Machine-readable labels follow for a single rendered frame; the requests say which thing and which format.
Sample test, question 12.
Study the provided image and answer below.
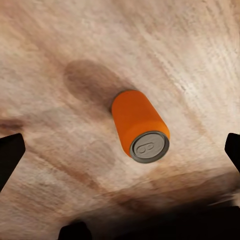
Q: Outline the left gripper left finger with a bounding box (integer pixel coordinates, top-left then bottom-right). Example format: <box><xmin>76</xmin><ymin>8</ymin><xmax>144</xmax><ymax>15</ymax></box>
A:
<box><xmin>0</xmin><ymin>133</ymin><xmax>26</xmax><ymax>192</ymax></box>

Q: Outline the can of soda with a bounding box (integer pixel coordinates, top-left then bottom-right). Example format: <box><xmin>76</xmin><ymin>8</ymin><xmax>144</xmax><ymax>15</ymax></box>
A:
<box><xmin>111</xmin><ymin>89</ymin><xmax>170</xmax><ymax>164</ymax></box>

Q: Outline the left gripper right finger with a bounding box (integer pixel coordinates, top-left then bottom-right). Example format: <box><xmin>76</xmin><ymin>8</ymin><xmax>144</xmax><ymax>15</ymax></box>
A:
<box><xmin>224</xmin><ymin>132</ymin><xmax>240</xmax><ymax>172</ymax></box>

